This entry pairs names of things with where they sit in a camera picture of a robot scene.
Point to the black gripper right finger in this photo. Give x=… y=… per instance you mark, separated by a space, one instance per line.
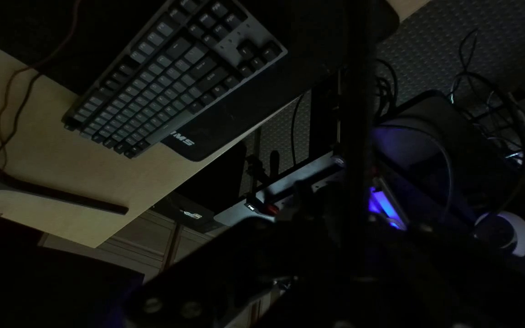
x=351 y=212

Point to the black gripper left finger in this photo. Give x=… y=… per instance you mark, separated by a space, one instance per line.
x=313 y=203

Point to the black device blue light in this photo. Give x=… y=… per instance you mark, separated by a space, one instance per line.
x=439 y=140

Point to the grey mechanical keyboard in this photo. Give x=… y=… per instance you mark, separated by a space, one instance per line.
x=178 y=79

